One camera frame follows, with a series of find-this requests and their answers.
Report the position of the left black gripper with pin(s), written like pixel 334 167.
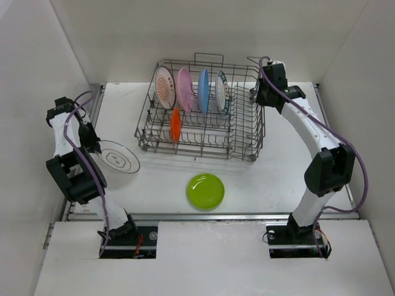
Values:
pixel 92 145

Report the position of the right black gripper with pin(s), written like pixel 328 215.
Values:
pixel 260 100

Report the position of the white plate dark line emblem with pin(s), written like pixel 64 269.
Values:
pixel 117 157

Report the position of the small green plate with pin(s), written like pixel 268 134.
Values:
pixel 205 191

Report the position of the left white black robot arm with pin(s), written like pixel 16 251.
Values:
pixel 79 177

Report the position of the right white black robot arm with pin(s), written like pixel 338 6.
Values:
pixel 332 161

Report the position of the white plate teal lettered rim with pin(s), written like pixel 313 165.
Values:
pixel 222 93

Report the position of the blue plate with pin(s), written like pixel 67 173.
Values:
pixel 203 91

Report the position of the pink plate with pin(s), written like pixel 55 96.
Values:
pixel 184 90

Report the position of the small orange plate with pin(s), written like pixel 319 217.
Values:
pixel 175 125

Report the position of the white plate orange sunburst pattern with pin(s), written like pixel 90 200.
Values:
pixel 165 87

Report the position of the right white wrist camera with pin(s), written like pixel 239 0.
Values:
pixel 272 63

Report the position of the right aluminium rail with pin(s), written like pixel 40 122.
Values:
pixel 342 198

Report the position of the grey wire dish rack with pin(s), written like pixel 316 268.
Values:
pixel 238 134

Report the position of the front aluminium rail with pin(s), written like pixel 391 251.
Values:
pixel 208 217

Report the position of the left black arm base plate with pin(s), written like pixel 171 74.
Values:
pixel 142 245

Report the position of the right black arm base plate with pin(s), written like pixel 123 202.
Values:
pixel 283 244

